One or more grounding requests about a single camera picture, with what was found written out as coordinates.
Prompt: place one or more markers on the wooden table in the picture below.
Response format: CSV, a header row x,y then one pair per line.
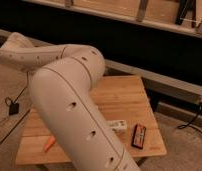
x,y
117,97

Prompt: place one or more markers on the white labelled bottle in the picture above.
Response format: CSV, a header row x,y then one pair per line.
x,y
118,125

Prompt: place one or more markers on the orange carrot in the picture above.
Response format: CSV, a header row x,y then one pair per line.
x,y
49,143

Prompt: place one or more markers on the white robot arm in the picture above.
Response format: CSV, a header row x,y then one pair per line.
x,y
63,76

